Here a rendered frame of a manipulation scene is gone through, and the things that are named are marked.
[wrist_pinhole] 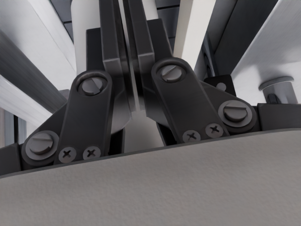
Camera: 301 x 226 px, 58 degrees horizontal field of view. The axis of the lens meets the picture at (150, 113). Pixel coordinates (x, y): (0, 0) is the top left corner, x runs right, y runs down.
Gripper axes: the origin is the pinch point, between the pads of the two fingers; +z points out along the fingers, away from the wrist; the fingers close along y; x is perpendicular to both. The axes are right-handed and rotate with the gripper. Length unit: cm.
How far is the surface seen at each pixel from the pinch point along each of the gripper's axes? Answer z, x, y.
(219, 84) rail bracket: 9.3, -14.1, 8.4
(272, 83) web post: 13.6, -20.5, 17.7
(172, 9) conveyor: 8.0, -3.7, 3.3
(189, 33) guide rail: 3.9, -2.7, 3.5
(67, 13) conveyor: 7.6, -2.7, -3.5
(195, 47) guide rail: 4.5, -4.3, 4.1
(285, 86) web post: 12.9, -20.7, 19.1
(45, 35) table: 15.4, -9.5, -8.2
